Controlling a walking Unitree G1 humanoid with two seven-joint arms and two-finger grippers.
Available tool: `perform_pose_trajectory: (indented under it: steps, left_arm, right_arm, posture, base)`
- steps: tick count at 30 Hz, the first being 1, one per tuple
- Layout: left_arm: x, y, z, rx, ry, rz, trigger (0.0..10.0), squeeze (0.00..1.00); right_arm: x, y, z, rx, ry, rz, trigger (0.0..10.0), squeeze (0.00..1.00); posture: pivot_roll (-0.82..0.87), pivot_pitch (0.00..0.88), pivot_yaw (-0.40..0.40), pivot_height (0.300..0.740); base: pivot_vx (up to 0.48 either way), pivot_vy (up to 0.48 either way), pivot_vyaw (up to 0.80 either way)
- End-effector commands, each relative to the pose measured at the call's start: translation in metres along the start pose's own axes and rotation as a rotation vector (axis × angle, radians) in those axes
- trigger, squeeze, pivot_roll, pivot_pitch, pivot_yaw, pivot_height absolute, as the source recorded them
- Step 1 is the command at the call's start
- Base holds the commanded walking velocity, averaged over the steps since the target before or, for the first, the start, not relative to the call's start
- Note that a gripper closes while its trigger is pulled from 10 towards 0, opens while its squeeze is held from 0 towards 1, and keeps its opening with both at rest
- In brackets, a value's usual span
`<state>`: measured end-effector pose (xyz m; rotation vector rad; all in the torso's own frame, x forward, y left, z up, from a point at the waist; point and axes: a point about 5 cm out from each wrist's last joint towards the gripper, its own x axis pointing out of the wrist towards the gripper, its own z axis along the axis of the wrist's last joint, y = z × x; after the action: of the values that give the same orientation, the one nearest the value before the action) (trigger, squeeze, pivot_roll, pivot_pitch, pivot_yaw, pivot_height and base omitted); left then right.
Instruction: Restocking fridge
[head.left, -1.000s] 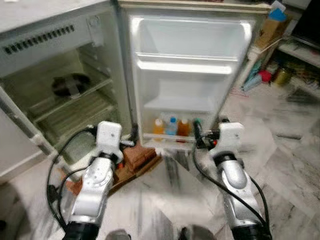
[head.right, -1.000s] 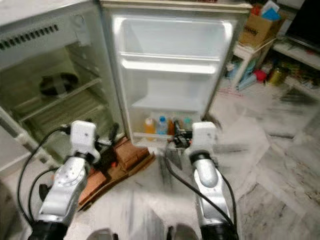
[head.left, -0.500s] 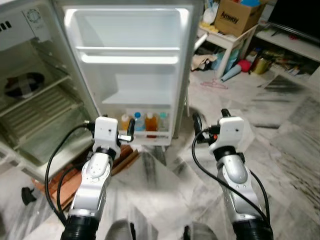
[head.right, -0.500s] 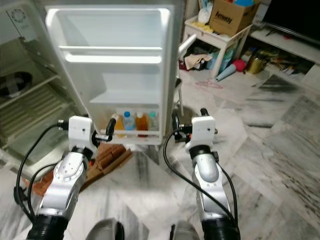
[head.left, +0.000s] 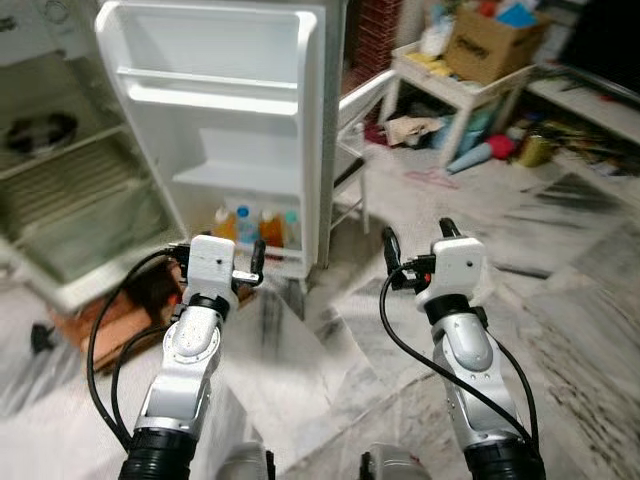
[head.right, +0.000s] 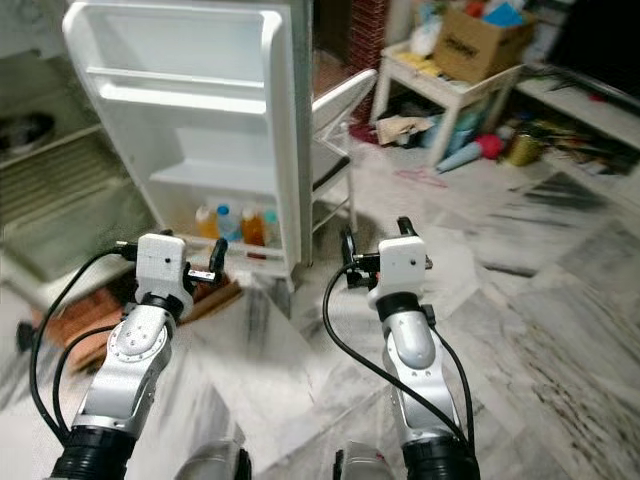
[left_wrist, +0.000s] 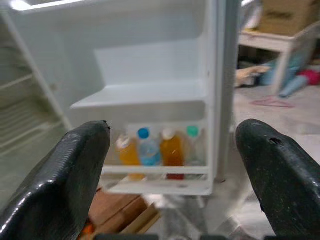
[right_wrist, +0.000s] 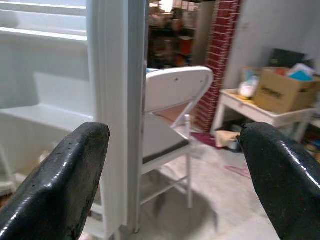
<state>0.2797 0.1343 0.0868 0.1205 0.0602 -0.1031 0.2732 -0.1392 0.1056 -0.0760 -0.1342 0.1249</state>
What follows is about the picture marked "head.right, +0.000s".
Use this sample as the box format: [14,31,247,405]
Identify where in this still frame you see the grey metal folding chair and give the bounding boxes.
[310,68,378,236]

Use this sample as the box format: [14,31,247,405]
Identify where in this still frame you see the yellow packet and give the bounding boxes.
[395,50,441,73]

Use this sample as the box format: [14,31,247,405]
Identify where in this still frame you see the short black right arm cable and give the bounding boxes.
[432,318,477,441]

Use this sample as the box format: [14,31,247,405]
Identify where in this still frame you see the yellow green jar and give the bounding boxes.
[505,133,541,167]

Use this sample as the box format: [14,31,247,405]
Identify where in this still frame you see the brown cardboard box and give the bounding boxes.
[432,5,536,83]

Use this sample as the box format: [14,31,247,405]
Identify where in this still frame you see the fridge door with white inside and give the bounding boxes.
[62,0,313,286]

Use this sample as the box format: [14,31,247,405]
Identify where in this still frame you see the brown boards under fridge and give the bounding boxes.
[32,275,246,371]

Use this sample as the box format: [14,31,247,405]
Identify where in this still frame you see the clear bottle blue cap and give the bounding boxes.
[218,203,243,243]

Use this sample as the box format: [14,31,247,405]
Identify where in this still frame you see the robot left leg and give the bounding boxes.
[188,445,251,480]

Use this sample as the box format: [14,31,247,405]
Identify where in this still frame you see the blue cone shaped item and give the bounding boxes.
[435,142,486,173]

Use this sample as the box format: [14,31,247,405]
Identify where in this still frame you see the red ball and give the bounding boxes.
[475,133,506,161]

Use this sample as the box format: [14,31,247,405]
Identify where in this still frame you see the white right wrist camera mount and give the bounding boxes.
[368,235,429,306]

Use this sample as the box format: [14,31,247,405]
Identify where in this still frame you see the dark orange juice bottle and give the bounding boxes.
[240,207,267,247]

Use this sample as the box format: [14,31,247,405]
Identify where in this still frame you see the teal drink bottle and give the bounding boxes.
[263,208,281,247]

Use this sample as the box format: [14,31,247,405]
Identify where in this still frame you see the blue packet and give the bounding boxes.
[482,0,526,28]

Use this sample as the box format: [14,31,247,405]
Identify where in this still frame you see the white plastic bottle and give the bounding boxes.
[408,15,443,56]

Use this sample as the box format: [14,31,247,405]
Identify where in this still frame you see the short black arm cable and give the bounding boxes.
[52,322,119,426]
[432,318,477,441]

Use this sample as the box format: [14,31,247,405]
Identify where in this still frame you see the beige crumpled cloth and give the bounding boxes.
[372,115,431,146]

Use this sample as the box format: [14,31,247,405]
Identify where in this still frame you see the teal plastic container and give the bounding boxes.
[425,105,481,151]

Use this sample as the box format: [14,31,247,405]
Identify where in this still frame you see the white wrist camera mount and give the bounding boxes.
[368,235,429,306]
[135,232,189,301]

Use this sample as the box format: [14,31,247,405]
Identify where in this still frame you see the long black right arm cable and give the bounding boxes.
[320,262,471,449]

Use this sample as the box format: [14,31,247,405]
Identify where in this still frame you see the dark round pan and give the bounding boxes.
[0,112,56,153]

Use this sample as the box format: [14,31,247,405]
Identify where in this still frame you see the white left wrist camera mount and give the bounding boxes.
[135,232,189,301]

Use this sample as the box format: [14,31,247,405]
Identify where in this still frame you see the robot leg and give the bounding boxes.
[188,445,251,480]
[335,442,406,480]

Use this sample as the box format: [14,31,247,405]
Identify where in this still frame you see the pale orange drink bottle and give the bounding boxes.
[195,203,221,239]

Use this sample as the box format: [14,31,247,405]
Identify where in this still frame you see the robot right leg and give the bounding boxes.
[335,442,406,480]

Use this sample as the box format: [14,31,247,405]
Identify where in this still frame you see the short black left arm cable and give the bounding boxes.
[52,322,119,426]

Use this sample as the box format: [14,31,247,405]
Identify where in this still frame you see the white shelf table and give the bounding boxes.
[372,42,526,166]

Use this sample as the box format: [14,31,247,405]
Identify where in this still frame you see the white wire fridge shelf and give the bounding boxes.
[0,128,131,236]

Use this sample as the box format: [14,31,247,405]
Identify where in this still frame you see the white low shelf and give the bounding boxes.
[515,65,640,141]

